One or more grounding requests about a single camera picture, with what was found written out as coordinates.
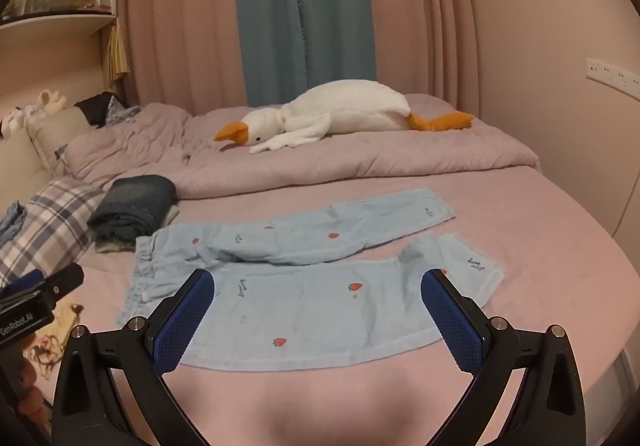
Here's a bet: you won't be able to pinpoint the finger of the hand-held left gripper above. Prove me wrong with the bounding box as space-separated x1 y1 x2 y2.
30 263 85 299
0 269 47 299

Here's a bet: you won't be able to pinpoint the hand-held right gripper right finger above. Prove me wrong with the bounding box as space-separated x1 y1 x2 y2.
420 268 588 446

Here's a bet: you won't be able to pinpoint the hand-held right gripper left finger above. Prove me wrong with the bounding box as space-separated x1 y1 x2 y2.
51 268 216 446

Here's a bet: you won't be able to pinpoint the light blue strawberry print pants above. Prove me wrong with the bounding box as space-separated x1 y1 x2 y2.
118 187 506 371

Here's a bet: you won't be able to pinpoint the person's left hand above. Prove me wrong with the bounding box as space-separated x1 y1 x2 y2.
17 358 49 423

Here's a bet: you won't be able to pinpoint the cream printed cloth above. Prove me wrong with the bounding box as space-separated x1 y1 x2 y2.
22 298 86 379

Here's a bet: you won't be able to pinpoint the plaid pillow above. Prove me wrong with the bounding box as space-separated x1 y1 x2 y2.
0 177 107 283

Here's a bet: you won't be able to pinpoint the blue crumpled cloth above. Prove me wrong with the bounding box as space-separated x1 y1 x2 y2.
0 202 27 247

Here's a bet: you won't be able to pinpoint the folded dark denim jeans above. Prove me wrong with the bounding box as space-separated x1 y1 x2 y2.
87 174 179 243

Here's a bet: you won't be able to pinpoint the pink bed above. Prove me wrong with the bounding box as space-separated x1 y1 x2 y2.
0 161 640 446

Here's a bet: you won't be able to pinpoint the beige pillow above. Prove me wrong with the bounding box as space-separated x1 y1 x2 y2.
25 106 97 171

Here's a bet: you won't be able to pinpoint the dark clothing pile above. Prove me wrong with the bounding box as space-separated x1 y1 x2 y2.
74 92 144 128

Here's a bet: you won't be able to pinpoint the mauve quilt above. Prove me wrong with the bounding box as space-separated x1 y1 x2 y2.
64 93 542 201

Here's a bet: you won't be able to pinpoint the yellow cloth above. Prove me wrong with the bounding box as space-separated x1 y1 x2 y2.
104 23 131 82

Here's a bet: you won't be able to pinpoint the white goose plush toy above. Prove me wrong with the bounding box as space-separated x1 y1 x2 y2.
214 80 475 155

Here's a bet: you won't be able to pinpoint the blue curtain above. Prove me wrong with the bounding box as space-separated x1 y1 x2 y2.
231 0 377 107

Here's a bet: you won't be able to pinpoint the white wall socket strip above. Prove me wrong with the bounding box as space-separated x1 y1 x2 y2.
586 58 640 101

